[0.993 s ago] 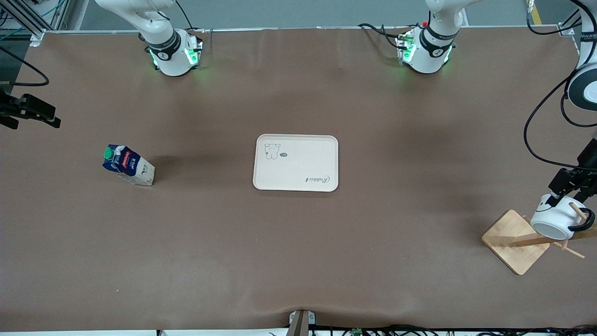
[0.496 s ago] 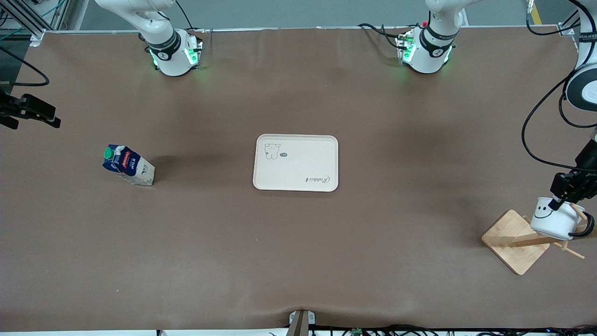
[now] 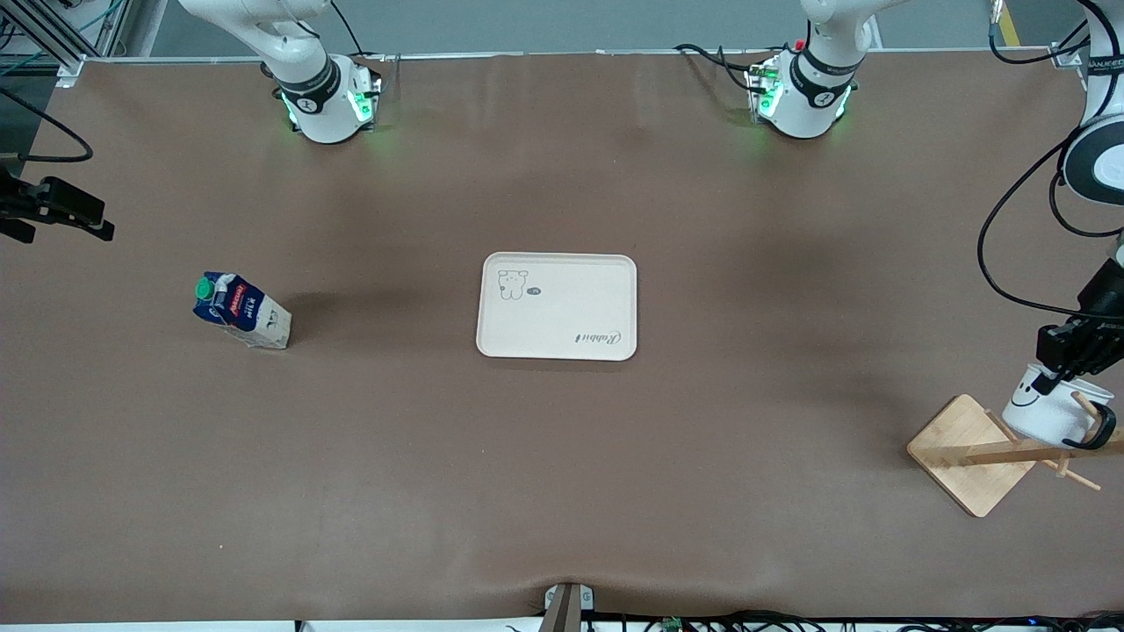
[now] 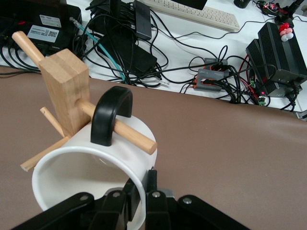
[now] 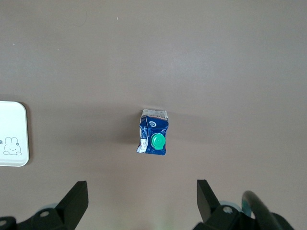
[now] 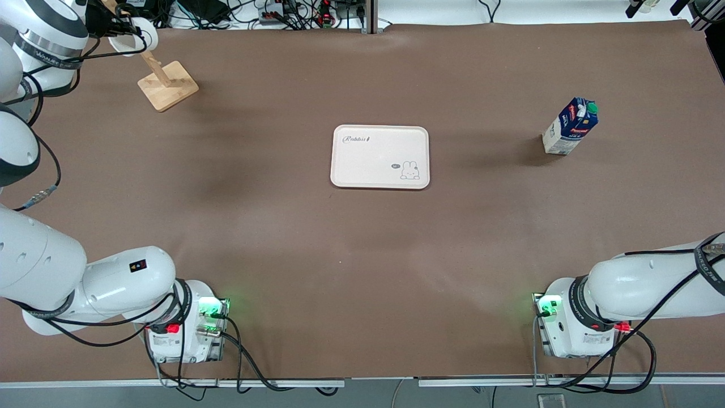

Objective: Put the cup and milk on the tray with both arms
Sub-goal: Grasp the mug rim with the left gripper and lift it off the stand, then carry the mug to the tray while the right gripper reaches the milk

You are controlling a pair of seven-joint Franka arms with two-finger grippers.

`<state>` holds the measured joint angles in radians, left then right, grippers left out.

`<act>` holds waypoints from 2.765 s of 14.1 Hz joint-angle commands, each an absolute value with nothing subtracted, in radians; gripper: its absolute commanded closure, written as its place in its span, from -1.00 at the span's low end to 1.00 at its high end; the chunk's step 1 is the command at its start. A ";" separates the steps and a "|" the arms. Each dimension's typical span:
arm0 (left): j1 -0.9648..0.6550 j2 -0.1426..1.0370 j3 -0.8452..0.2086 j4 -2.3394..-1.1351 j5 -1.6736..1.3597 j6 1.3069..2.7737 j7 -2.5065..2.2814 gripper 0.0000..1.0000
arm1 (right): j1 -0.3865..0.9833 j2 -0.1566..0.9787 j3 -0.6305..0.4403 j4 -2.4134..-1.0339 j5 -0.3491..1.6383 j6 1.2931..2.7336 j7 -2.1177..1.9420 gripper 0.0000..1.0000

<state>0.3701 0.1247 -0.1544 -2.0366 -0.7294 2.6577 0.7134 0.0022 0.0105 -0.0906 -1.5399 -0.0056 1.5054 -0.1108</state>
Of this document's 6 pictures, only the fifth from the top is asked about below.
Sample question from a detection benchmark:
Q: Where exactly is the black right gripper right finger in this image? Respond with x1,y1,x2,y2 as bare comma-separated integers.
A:
193,179,295,230

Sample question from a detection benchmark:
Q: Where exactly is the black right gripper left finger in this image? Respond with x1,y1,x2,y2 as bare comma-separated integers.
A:
0,181,89,230

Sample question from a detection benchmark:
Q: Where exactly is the blue milk carton green cap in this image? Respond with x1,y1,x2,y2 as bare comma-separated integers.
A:
136,109,169,156

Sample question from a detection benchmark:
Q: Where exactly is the white rabbit print tray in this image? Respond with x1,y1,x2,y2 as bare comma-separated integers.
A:
0,101,30,167

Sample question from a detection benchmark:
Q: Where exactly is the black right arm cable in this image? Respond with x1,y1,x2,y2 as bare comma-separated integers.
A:
241,190,285,230

